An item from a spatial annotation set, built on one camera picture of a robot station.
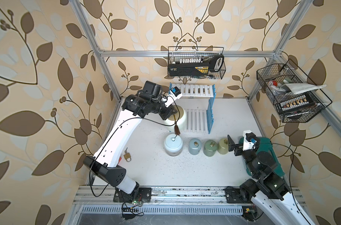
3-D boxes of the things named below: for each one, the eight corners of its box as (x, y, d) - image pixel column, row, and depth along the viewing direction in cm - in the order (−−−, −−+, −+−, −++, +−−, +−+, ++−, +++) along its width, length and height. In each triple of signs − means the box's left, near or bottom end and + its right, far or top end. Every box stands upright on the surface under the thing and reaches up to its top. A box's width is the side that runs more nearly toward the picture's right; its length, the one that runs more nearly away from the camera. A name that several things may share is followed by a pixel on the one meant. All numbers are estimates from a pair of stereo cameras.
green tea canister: (203, 156, 90) (206, 150, 83) (202, 146, 95) (204, 139, 88) (215, 156, 90) (218, 150, 83) (213, 146, 95) (216, 139, 88)
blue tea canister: (188, 154, 91) (189, 148, 84) (188, 144, 96) (188, 138, 88) (200, 154, 91) (202, 148, 84) (198, 144, 96) (200, 138, 88)
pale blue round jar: (165, 156, 90) (164, 148, 80) (166, 142, 96) (165, 133, 87) (182, 156, 90) (183, 148, 80) (182, 142, 96) (182, 133, 87)
